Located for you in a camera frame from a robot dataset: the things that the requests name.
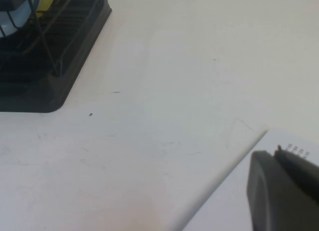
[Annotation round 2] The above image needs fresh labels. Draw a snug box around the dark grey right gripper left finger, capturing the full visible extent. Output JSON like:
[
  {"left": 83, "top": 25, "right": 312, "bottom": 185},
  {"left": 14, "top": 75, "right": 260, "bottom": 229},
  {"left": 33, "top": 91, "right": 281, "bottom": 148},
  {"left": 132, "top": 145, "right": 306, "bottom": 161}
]
[{"left": 246, "top": 150, "right": 319, "bottom": 231}]

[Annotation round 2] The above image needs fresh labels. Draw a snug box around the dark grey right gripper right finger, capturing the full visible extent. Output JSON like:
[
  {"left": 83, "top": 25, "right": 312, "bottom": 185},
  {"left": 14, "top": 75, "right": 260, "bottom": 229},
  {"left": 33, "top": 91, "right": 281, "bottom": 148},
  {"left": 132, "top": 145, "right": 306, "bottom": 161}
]
[{"left": 273, "top": 145, "right": 319, "bottom": 190}]

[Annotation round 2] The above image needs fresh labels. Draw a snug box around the yellow plate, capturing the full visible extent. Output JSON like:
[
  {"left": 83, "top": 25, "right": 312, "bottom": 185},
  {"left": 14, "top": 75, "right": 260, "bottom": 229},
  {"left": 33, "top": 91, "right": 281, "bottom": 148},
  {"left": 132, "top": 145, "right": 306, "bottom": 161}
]
[{"left": 36, "top": 0, "right": 57, "bottom": 18}]

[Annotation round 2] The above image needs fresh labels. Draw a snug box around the light blue plate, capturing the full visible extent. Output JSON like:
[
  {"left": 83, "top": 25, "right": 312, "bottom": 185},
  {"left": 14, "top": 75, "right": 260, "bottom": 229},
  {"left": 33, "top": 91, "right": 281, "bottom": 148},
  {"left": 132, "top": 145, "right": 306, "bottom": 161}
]
[{"left": 0, "top": 0, "right": 42, "bottom": 38}]

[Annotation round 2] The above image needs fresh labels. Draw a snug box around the black plastic drain tray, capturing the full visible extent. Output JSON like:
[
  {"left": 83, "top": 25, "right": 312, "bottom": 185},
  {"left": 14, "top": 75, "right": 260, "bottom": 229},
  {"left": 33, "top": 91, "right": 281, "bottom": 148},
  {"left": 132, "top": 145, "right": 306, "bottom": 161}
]
[{"left": 0, "top": 0, "right": 113, "bottom": 114}]

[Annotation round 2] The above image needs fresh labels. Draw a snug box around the black wire dish rack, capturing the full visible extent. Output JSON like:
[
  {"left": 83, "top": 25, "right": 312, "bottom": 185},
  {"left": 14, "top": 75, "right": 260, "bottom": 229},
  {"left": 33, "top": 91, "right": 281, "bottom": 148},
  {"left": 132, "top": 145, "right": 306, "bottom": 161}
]
[{"left": 0, "top": 0, "right": 98, "bottom": 77}]

